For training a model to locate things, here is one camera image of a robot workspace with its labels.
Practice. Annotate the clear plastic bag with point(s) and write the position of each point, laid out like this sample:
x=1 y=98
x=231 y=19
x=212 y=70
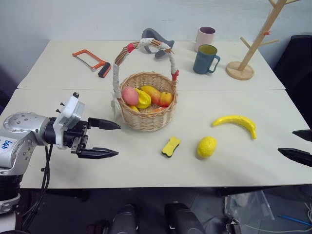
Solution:
x=246 y=204

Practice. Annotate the yellow banana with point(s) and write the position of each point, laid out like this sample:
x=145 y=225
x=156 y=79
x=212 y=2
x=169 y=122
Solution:
x=234 y=119

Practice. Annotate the orange hacksaw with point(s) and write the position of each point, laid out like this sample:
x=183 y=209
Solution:
x=104 y=70

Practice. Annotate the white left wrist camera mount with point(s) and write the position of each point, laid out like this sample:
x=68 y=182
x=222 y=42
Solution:
x=70 y=109

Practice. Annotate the pink cup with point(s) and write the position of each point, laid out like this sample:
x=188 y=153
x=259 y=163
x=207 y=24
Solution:
x=206 y=39

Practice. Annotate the yellow starfruit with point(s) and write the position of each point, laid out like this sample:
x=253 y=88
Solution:
x=143 y=101

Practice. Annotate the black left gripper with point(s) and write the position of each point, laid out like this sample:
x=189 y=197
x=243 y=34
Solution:
x=78 y=137

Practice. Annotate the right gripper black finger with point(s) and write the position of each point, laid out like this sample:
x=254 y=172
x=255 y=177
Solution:
x=299 y=156
x=306 y=134

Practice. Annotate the dark rounded shape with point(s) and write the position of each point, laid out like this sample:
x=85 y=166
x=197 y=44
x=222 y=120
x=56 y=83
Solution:
x=125 y=221

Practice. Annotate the yellow black sponge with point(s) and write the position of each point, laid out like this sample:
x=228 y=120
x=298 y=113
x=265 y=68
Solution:
x=170 y=145

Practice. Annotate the red apple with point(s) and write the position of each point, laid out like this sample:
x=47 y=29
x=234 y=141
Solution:
x=129 y=96

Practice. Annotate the orange yellow mango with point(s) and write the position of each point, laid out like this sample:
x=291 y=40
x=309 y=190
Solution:
x=152 y=93

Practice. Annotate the blue pen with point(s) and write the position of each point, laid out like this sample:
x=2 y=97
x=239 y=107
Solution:
x=293 y=220

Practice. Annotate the small yellow fruit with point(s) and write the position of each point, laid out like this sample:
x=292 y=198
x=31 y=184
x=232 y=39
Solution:
x=134 y=108

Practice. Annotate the grey plastic curved holder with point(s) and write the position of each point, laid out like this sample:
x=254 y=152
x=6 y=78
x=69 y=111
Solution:
x=156 y=36

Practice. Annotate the orange yellow persimmon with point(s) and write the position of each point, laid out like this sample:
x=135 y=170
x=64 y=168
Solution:
x=166 y=98

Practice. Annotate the blue mug with yellow inside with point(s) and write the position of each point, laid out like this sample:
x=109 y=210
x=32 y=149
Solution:
x=202 y=63

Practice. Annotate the wooden mug tree stand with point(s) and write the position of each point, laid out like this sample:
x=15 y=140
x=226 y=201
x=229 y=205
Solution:
x=240 y=70

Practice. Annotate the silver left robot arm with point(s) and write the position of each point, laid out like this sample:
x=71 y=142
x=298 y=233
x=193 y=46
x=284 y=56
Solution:
x=22 y=126

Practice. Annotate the yellow lemon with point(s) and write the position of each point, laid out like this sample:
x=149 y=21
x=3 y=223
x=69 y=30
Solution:
x=206 y=147

